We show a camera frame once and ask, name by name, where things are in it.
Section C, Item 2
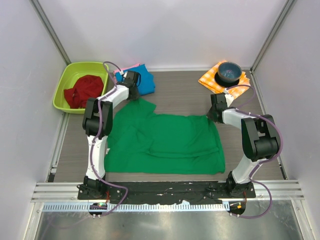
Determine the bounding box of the blue t shirt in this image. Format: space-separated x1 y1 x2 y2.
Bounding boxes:
124 64 156 96

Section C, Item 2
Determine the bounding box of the pink t shirt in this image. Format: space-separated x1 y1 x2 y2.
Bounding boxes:
113 63 141 75

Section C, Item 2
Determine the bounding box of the orange checkered cloth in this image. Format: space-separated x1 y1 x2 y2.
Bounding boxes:
198 60 250 99

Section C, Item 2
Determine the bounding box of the dark blue ceramic bowl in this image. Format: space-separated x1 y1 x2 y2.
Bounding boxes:
217 61 242 83

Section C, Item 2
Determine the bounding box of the green t shirt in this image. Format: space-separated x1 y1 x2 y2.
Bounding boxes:
104 99 226 175

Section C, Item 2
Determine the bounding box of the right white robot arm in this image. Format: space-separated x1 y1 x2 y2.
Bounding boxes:
206 93 283 198

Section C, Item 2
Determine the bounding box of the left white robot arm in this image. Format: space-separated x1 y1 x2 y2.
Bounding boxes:
77 70 141 200

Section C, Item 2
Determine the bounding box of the black saucer plate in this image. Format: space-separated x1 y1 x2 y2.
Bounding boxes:
214 70 242 88

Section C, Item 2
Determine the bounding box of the red t shirt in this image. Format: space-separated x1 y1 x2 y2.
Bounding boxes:
63 75 104 109

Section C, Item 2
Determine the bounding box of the lime green plastic basin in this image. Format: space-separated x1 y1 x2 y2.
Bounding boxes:
53 61 109 115

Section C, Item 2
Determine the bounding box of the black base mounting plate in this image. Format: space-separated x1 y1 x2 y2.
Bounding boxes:
77 180 256 205

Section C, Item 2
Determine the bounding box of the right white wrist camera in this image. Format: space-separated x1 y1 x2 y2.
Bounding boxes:
223 88 235 107

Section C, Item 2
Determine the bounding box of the perforated metal rail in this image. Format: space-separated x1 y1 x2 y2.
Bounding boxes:
42 201 230 214

